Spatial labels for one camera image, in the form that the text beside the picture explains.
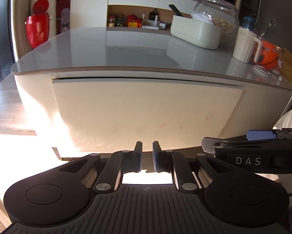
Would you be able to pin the cream ribbed pitcher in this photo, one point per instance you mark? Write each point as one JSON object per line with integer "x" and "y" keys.
{"x": 245, "y": 43}

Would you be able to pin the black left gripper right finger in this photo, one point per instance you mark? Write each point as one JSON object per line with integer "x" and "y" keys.
{"x": 174, "y": 162}

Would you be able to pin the red yellow gift box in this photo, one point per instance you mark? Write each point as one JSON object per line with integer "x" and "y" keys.
{"x": 134, "y": 21}

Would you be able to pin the glass jar with nuts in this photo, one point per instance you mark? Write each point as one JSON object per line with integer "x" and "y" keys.
{"x": 223, "y": 14}

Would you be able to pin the blue thermos bottle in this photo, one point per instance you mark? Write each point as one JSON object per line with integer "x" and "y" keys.
{"x": 249, "y": 23}

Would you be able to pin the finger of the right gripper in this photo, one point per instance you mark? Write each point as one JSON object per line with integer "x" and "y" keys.
{"x": 255, "y": 135}

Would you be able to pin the white coaster stack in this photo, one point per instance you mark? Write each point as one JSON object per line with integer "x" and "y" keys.
{"x": 261, "y": 71}

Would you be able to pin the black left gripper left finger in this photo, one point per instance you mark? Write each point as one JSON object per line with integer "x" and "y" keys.
{"x": 118, "y": 164}

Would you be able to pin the white oval tissue box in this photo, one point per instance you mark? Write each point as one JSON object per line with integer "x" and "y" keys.
{"x": 198, "y": 33}

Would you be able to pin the orange round teapot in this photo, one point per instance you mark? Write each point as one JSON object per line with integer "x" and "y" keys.
{"x": 264, "y": 54}

